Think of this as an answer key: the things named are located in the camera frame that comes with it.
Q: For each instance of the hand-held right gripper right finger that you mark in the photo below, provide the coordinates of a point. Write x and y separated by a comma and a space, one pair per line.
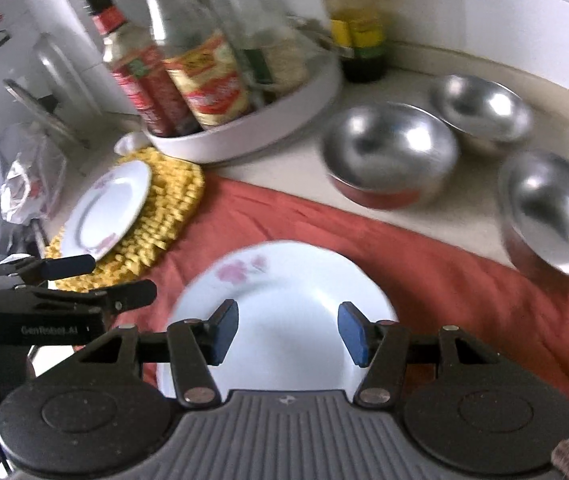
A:
352, 332

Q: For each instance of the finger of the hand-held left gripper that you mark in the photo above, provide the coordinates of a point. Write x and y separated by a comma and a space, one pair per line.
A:
72, 266
129, 292

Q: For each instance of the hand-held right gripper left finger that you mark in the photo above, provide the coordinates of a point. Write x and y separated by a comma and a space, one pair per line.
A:
224, 332

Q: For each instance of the large white floral plate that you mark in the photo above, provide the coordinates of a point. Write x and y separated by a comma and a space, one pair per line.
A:
284, 300

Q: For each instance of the dark metal wok pan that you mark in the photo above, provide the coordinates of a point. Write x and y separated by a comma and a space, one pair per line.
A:
389, 145

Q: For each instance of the small white floral plate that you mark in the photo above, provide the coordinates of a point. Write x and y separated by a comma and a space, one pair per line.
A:
104, 210

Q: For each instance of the crumpled shiny plastic bag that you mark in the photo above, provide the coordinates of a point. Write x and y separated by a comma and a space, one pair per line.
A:
29, 185

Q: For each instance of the yellow knitted mat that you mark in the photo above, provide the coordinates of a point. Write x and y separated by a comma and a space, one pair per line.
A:
174, 210

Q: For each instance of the red cloth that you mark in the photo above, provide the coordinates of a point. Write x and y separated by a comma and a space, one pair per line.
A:
439, 280

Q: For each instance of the small white object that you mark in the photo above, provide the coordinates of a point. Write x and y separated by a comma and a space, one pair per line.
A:
132, 143

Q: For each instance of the steel pot lid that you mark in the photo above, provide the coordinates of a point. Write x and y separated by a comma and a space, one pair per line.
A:
39, 110

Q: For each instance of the white round bottle tray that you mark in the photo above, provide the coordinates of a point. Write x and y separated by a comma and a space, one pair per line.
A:
244, 135

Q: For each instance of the red label sauce bottle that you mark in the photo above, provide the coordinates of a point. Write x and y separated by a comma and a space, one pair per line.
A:
139, 80

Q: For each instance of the yellow red label vinegar bottle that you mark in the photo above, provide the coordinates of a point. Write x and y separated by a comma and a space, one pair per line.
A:
209, 85

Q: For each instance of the steel bowl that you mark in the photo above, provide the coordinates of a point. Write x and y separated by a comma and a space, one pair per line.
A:
554, 215
484, 110

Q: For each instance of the clear jar with paper label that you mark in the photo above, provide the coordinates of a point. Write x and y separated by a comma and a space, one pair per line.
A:
289, 57

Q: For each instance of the purple label clear bottle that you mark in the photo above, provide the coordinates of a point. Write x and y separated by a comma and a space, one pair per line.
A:
252, 35

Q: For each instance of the green yellow label dark bottle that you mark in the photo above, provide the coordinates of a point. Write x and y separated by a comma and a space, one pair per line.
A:
359, 30

